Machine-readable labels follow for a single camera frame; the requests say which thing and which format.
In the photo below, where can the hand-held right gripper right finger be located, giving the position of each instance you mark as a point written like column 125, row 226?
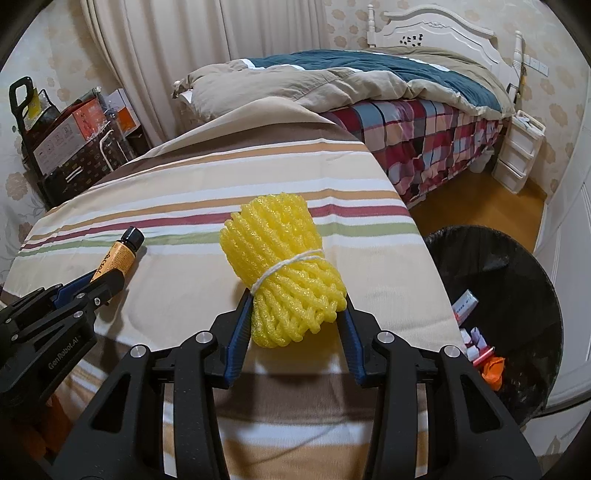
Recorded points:
column 350, row 337

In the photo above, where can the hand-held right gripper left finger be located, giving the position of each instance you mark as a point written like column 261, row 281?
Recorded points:
column 240, row 332

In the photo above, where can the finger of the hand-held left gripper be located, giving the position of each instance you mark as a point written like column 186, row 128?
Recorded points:
column 92, row 297
column 69, row 290

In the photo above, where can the small yellow tube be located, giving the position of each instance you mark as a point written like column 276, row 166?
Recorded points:
column 117, row 256

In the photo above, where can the yellow foam net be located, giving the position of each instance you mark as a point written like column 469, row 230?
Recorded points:
column 277, row 258

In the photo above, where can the black trash bin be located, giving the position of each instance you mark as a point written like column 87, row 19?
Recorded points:
column 508, row 277

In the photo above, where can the brown patterned box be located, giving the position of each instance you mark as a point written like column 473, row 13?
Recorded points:
column 83, row 175

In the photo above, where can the cardboard box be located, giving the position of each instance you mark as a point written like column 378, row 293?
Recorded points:
column 60, row 143

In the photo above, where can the yellow tag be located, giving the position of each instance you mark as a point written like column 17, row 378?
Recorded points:
column 32, row 110

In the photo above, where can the white and orange box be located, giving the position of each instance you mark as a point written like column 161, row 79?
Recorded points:
column 124, row 115

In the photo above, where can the black hand trolley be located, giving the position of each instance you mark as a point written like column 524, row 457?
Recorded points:
column 14, row 97

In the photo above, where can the plaid bed sheet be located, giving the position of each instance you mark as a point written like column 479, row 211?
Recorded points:
column 415, row 138

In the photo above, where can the white wardrobe door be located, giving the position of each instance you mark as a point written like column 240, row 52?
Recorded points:
column 572, row 230

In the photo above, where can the white plastic drawer unit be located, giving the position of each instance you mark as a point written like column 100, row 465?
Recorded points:
column 517, row 152

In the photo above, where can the beige and teal duvet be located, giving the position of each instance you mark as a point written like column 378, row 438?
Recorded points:
column 300, row 78

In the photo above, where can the cream curtain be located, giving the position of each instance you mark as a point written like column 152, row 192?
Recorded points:
column 184, row 46

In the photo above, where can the white metal frame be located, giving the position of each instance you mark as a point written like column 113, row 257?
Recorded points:
column 105, row 147

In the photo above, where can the white wall switch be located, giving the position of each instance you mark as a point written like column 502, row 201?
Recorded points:
column 538, row 66

